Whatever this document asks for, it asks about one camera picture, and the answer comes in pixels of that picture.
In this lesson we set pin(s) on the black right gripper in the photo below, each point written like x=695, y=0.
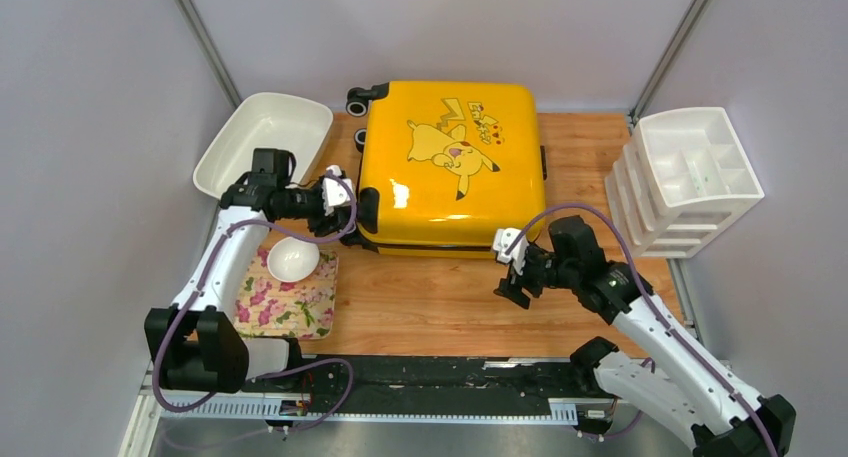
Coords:
x=509, y=287

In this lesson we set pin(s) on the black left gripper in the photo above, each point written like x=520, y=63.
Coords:
x=322, y=228

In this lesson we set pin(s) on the yellow cartoon hard-shell suitcase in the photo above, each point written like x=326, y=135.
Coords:
x=445, y=165

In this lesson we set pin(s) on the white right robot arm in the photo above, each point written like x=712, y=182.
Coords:
x=691, y=393

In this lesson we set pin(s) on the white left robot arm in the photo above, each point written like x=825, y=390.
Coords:
x=193, y=343

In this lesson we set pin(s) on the white small bowl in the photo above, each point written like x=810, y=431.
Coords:
x=291, y=260

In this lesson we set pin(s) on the floral tray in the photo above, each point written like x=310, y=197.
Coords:
x=266, y=307

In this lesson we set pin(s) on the white rectangular basin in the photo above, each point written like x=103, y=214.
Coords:
x=264, y=120

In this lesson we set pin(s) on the white drawer organizer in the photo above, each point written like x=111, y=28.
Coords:
x=680, y=181

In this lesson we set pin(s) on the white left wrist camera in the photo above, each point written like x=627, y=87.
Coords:
x=337, y=189

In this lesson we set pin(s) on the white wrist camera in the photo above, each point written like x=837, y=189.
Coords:
x=509, y=247
x=337, y=189

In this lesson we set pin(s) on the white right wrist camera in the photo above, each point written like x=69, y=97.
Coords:
x=509, y=247

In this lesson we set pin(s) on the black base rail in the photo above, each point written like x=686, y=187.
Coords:
x=436, y=386

